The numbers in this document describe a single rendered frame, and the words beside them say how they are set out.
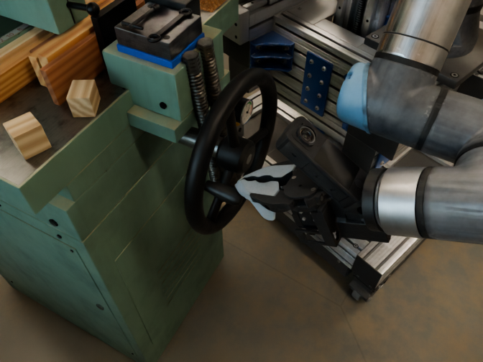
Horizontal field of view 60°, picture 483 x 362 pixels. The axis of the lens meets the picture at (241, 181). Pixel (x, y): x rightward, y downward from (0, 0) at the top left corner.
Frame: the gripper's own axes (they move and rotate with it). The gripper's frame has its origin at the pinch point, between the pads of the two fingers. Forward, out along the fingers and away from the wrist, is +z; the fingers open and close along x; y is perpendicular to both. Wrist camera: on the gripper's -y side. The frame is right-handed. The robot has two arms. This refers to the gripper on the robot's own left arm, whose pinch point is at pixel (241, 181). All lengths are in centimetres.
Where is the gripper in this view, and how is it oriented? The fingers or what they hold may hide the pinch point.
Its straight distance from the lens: 58.7
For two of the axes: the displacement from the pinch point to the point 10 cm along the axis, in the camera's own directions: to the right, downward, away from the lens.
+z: -7.6, -0.3, 6.5
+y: 4.0, 7.6, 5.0
